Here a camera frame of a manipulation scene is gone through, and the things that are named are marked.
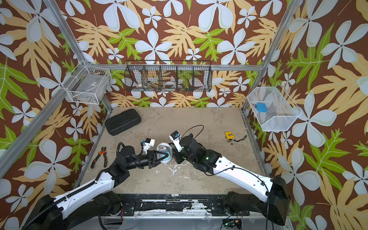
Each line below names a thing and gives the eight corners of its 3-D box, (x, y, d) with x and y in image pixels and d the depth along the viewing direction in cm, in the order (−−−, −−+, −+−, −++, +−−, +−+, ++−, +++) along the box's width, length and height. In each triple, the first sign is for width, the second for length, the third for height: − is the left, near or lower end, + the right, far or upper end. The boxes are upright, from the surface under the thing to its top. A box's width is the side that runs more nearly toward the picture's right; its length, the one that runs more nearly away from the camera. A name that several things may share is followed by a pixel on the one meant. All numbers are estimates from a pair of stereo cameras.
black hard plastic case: (111, 138, 104) (108, 133, 99) (105, 126, 110) (102, 121, 106) (144, 121, 114) (142, 116, 109) (136, 111, 120) (134, 106, 116)
